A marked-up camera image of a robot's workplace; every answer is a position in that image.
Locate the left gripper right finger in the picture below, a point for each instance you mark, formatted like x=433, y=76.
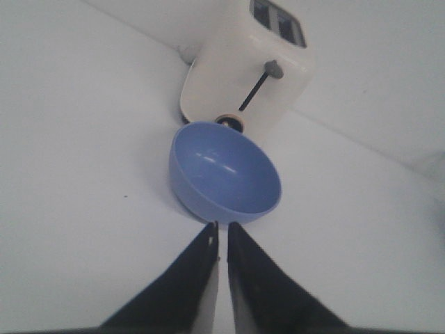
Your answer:
x=264, y=298

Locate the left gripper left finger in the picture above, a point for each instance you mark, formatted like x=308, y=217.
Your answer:
x=183, y=297

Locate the blue plastic bowl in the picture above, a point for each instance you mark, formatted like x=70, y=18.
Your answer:
x=220, y=175

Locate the cream two-slot toaster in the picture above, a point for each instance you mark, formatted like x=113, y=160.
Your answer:
x=250, y=71

